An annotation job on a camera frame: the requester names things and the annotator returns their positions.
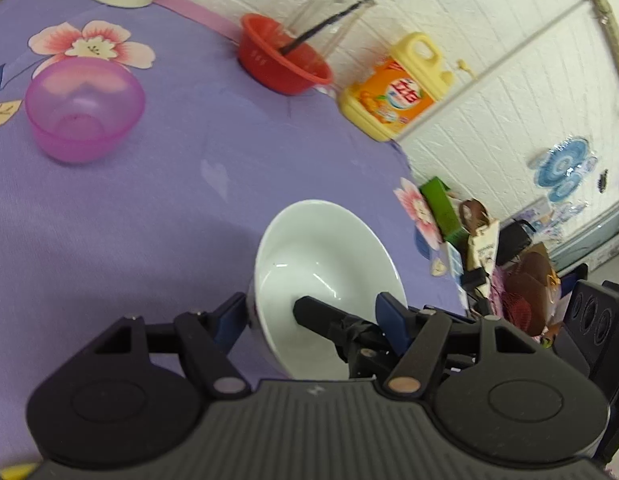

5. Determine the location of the white bowl with red pattern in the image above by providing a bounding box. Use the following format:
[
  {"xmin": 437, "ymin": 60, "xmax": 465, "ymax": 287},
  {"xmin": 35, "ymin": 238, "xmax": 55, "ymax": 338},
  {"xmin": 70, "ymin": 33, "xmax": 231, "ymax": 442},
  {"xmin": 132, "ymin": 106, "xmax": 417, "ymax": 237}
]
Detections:
[{"xmin": 246, "ymin": 199, "xmax": 409, "ymax": 380}]

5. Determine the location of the beige wall pipe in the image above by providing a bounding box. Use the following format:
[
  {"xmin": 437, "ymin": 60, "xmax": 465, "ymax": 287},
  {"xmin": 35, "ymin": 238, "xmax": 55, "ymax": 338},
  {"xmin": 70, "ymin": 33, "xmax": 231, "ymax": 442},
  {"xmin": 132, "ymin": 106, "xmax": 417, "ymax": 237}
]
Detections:
[{"xmin": 571, "ymin": 0, "xmax": 619, "ymax": 97}]

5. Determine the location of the medium blue fan decoration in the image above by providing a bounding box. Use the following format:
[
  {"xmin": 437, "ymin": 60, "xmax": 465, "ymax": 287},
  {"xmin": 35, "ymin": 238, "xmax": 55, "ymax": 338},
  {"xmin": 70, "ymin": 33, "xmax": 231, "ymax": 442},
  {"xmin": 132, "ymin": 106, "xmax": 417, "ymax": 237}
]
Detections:
[{"xmin": 546, "ymin": 175, "xmax": 581, "ymax": 204}]

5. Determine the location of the small black box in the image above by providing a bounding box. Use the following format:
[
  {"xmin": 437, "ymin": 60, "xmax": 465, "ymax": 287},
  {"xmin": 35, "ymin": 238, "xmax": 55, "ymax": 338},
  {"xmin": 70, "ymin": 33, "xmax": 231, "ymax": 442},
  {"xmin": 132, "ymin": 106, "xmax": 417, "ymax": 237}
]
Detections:
[{"xmin": 461, "ymin": 267, "xmax": 491, "ymax": 292}]

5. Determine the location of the large blue fan decoration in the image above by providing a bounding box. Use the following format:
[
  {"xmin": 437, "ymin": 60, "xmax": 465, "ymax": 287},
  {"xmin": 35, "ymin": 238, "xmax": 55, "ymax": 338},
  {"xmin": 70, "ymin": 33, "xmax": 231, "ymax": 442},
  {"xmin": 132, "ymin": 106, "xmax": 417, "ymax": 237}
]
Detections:
[{"xmin": 527, "ymin": 137, "xmax": 598, "ymax": 188}]

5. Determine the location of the glass pitcher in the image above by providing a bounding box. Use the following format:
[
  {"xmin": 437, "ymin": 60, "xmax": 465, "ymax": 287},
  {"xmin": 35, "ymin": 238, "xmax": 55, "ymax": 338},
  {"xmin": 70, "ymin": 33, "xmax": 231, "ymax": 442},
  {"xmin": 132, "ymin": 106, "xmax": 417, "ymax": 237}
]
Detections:
[{"xmin": 284, "ymin": 0, "xmax": 378, "ymax": 57}]

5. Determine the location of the green box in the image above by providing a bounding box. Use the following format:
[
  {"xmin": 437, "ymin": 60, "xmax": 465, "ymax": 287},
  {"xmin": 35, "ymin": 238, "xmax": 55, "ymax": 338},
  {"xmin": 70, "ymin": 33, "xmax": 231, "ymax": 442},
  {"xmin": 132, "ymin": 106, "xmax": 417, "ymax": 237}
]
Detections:
[{"xmin": 419, "ymin": 176, "xmax": 471, "ymax": 244}]

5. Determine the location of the pink plastic bowl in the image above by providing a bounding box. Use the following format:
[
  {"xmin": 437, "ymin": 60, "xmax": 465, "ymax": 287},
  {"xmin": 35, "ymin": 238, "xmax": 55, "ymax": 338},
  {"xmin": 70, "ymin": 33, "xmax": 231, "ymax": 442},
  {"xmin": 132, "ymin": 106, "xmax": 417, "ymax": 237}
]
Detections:
[{"xmin": 24, "ymin": 59, "xmax": 146, "ymax": 164}]

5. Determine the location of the purple floral tablecloth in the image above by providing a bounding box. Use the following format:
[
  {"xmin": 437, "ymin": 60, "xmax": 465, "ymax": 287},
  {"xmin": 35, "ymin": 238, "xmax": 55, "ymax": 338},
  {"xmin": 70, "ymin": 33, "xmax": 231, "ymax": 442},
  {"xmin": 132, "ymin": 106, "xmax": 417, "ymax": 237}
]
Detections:
[{"xmin": 0, "ymin": 0, "xmax": 471, "ymax": 467}]

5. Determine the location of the black stirring stick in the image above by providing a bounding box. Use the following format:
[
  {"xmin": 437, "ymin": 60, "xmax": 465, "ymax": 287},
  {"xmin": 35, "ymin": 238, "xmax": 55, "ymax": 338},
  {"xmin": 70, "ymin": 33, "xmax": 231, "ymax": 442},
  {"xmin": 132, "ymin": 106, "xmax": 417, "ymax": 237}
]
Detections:
[{"xmin": 278, "ymin": 0, "xmax": 388, "ymax": 56}]

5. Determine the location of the yellow detergent bottle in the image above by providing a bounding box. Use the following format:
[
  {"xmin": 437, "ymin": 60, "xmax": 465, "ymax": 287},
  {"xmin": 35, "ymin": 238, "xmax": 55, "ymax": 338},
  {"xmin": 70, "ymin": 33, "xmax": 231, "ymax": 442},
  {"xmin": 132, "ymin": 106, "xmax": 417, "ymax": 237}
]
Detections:
[{"xmin": 337, "ymin": 32, "xmax": 475, "ymax": 142}]

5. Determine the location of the canvas tote bag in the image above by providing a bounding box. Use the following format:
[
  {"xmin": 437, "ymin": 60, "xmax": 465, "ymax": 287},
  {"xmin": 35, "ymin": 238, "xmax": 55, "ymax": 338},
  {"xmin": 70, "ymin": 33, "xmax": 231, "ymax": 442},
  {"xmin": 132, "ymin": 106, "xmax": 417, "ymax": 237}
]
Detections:
[{"xmin": 466, "ymin": 219, "xmax": 501, "ymax": 287}]

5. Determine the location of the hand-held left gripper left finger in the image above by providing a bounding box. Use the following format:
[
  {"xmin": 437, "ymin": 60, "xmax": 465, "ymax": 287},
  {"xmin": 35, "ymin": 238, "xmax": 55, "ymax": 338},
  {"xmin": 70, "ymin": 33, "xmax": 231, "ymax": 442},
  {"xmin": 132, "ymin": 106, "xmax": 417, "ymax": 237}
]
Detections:
[{"xmin": 89, "ymin": 292, "xmax": 251, "ymax": 399}]

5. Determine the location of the yellow plastic plate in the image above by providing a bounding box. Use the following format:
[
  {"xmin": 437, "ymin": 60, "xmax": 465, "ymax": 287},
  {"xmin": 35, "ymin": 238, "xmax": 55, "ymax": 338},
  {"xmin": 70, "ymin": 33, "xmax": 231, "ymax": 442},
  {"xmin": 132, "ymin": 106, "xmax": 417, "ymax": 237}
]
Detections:
[{"xmin": 0, "ymin": 464, "xmax": 38, "ymax": 480}]

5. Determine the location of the red plastic basket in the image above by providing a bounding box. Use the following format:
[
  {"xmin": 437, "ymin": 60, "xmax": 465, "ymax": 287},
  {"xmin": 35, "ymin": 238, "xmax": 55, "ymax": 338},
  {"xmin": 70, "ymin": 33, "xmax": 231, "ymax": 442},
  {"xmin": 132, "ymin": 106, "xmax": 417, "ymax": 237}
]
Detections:
[{"xmin": 238, "ymin": 13, "xmax": 335, "ymax": 96}]

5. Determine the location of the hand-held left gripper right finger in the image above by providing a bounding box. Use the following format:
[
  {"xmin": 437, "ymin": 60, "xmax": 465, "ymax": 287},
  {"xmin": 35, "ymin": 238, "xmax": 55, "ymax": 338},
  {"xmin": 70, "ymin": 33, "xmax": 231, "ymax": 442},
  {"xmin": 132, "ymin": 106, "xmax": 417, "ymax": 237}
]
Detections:
[{"xmin": 375, "ymin": 292, "xmax": 541, "ymax": 397}]

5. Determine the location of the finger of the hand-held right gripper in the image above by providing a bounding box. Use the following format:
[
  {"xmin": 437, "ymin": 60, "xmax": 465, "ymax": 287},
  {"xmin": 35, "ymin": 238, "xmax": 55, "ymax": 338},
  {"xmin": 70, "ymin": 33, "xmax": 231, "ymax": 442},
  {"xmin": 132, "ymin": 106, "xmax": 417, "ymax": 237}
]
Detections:
[{"xmin": 292, "ymin": 296, "xmax": 403, "ymax": 380}]

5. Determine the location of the brown bag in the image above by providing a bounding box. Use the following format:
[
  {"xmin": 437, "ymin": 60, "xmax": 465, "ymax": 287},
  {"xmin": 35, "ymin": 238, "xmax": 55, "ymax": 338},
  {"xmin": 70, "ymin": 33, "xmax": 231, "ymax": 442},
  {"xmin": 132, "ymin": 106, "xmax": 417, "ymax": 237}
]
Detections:
[{"xmin": 504, "ymin": 242, "xmax": 561, "ymax": 337}]

